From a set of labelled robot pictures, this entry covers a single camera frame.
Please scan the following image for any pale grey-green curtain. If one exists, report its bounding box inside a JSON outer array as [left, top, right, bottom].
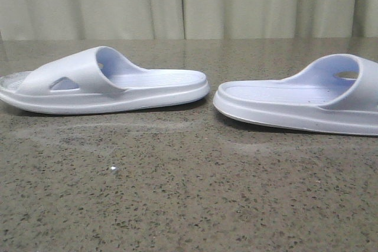
[[1, 0, 377, 40]]

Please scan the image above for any light blue slipper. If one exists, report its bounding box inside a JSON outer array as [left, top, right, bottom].
[[213, 54, 377, 136], [1, 46, 210, 114]]

